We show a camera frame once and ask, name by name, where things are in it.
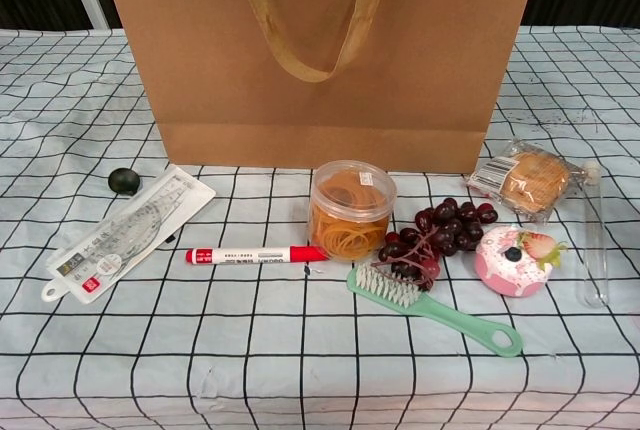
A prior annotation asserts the brown paper carrier bag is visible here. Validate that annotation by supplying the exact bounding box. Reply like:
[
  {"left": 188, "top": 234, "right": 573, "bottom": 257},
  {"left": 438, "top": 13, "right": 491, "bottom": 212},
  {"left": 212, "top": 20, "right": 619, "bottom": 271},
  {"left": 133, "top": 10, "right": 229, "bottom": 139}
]
[{"left": 94, "top": 0, "right": 544, "bottom": 175}]

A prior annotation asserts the clear jar of rubber bands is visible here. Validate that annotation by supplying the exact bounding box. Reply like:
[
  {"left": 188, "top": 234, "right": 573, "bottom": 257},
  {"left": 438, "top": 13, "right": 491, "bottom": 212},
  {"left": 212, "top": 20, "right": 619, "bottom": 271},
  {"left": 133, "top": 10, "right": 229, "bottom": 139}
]
[{"left": 307, "top": 159, "right": 398, "bottom": 264}]

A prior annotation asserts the dark red grape bunch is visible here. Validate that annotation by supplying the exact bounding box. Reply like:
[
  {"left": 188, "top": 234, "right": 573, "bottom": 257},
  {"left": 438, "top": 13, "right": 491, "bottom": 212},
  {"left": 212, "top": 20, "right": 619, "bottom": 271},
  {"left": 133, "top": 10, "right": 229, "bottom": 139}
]
[{"left": 377, "top": 197, "right": 500, "bottom": 294}]

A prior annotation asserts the pink toy donut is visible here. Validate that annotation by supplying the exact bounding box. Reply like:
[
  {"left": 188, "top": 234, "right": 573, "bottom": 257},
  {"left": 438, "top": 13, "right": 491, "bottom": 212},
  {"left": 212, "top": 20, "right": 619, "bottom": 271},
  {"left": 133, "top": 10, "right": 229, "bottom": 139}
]
[{"left": 473, "top": 225, "right": 570, "bottom": 300}]

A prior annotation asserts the black round knob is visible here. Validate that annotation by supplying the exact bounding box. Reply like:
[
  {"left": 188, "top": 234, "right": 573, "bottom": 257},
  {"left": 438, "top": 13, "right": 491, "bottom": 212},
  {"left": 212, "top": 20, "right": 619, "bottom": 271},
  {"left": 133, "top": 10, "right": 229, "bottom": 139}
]
[{"left": 107, "top": 167, "right": 143, "bottom": 197}]

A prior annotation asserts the clear test tube with cork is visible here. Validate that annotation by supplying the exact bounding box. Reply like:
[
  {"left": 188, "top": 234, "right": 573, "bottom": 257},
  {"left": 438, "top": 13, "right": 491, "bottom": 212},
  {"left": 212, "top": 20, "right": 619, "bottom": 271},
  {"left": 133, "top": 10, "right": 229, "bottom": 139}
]
[{"left": 577, "top": 159, "right": 612, "bottom": 309}]

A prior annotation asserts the white black checkered tablecloth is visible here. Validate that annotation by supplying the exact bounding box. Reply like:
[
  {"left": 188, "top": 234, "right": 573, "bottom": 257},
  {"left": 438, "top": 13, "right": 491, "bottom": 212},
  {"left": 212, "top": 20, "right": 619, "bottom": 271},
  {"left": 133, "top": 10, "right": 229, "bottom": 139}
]
[{"left": 0, "top": 24, "right": 640, "bottom": 430}]

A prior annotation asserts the green plastic brush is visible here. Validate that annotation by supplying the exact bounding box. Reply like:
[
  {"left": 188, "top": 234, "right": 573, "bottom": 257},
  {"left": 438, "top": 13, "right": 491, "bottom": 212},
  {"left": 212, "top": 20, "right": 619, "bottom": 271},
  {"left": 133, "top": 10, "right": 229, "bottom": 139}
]
[{"left": 346, "top": 262, "right": 524, "bottom": 360}]

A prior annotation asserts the clear ruler set package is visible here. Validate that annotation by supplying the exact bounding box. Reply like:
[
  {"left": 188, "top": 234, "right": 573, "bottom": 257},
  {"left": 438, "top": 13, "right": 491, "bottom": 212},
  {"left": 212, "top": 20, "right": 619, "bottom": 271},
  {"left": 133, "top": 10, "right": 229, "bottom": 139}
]
[{"left": 40, "top": 163, "right": 217, "bottom": 305}]

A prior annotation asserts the round bread bun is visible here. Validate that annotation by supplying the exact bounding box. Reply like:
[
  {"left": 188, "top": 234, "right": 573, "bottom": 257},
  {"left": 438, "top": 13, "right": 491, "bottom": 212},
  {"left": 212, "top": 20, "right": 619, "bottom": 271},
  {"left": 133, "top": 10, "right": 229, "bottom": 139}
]
[{"left": 464, "top": 137, "right": 587, "bottom": 226}]

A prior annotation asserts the red white marker pen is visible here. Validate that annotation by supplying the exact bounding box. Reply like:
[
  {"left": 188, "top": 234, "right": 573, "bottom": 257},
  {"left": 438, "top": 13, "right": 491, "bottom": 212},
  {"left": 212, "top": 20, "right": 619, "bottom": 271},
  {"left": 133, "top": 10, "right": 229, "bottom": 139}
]
[{"left": 185, "top": 244, "right": 327, "bottom": 267}]

